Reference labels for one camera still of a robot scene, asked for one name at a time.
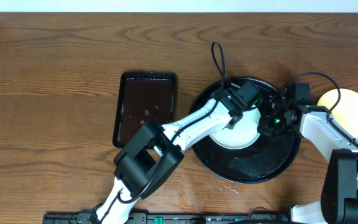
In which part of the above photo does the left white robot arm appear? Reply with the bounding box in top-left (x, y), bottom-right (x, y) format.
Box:
top-left (94, 95), bottom-right (248, 223)

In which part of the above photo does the round black tray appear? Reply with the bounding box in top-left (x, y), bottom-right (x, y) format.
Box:
top-left (190, 77), bottom-right (301, 184)

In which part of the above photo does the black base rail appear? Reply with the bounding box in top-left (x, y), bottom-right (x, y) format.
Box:
top-left (42, 212), bottom-right (291, 224)

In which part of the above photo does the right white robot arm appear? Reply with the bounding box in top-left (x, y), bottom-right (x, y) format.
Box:
top-left (257, 99), bottom-right (358, 223)

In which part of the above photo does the black cable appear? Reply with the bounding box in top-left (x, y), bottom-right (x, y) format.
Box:
top-left (272, 72), bottom-right (358, 175)
top-left (98, 40), bottom-right (227, 224)

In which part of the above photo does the dark brown rectangular tray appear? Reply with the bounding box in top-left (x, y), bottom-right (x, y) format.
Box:
top-left (112, 71), bottom-right (177, 148)

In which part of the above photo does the right black cable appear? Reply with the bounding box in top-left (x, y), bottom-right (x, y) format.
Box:
top-left (272, 72), bottom-right (358, 175)

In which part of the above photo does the mint plate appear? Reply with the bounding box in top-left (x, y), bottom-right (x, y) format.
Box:
top-left (209, 109), bottom-right (261, 150)

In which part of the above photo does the left black cable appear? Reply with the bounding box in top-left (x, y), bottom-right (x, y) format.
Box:
top-left (98, 40), bottom-right (227, 224)

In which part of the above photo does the yellow plate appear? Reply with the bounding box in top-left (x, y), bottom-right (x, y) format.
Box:
top-left (332, 88), bottom-right (358, 140)

